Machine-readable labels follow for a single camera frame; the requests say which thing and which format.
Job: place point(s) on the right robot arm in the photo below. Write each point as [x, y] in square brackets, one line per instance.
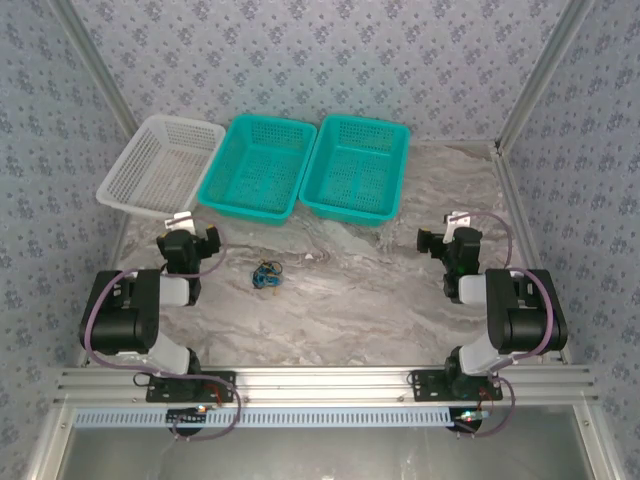
[525, 320]

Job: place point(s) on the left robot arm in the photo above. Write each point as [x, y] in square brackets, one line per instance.
[120, 320]

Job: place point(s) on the teal plastic basket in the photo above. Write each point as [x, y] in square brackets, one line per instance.
[255, 170]
[355, 170]

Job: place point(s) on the white plastic basket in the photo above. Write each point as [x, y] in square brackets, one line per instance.
[155, 165]

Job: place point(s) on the left control board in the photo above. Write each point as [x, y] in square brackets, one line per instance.
[187, 416]

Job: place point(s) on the control board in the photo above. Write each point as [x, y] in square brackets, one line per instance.
[470, 417]
[187, 416]

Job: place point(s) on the right control board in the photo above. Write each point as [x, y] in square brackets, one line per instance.
[470, 417]

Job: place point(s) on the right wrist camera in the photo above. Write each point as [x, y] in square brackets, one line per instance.
[456, 218]

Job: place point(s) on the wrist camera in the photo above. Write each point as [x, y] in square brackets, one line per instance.
[179, 220]
[456, 218]

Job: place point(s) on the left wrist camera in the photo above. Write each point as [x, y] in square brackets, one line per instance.
[179, 220]

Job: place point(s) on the aluminium table side rail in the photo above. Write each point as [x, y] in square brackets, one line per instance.
[510, 200]
[120, 240]

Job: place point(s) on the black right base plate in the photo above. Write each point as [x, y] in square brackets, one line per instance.
[425, 387]

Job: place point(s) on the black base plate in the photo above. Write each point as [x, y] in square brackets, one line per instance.
[220, 387]
[425, 387]

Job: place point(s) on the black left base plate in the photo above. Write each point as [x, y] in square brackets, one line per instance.
[220, 387]

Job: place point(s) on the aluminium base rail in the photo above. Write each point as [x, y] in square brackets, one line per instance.
[325, 385]

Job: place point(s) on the aluminium frame post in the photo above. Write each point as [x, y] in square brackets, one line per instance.
[97, 70]
[547, 70]

